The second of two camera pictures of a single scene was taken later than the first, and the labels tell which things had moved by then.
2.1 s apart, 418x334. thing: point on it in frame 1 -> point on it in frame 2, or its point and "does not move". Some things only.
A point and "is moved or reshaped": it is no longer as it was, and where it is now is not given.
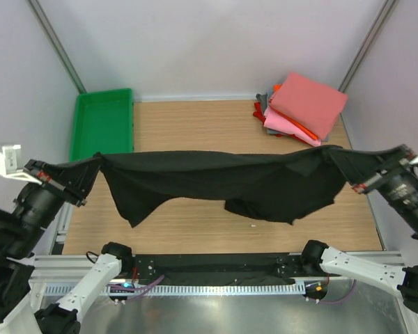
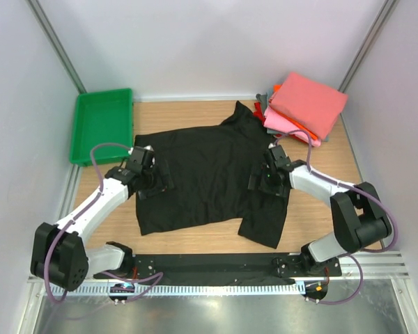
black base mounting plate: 256,266 does not move
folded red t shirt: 258,113 does not move
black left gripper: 73,180 -> 164,182
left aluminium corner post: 57,44 does not move
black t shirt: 281,186 is moved or reshaped
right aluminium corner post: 366,47 does not move
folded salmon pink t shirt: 312,104 does not move
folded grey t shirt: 263,100 does not move
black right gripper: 358,167 -> 279,191
